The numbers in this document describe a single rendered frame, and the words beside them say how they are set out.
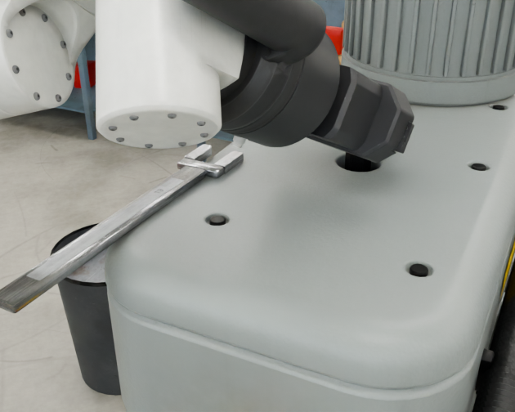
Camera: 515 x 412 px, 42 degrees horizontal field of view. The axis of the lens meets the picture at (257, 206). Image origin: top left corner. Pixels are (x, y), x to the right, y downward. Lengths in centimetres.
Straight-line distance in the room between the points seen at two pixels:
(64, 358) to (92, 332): 50
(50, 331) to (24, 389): 40
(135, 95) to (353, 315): 17
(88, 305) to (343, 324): 241
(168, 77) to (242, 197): 19
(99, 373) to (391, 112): 264
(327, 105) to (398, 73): 27
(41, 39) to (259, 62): 13
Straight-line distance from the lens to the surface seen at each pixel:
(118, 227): 47
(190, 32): 35
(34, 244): 425
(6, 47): 40
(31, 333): 354
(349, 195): 51
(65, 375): 325
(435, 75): 70
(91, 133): 556
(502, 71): 73
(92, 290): 271
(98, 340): 289
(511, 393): 49
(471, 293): 43
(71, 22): 44
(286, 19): 36
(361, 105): 47
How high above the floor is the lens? 213
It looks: 29 degrees down
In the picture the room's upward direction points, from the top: straight up
